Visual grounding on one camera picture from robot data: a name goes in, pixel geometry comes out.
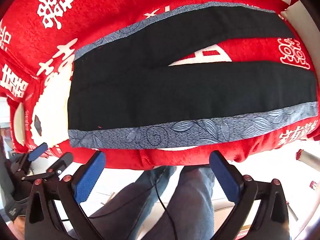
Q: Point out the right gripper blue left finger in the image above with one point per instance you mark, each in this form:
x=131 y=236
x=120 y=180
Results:
x=43 y=222

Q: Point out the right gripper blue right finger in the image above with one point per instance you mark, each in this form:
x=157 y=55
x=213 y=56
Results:
x=271 y=220

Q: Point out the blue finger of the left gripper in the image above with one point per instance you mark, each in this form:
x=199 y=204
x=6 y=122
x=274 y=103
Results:
x=56 y=169
x=37 y=152

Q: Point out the black pants with patterned trim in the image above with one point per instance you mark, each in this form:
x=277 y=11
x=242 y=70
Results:
x=195 y=76

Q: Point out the red pillow with white characters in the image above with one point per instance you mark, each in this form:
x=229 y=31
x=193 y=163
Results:
x=16 y=82

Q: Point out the red bedspread with white characters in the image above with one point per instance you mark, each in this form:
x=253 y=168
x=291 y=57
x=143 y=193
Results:
x=43 y=37

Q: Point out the beige pillow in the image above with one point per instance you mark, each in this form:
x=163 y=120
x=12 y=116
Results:
x=300 y=19

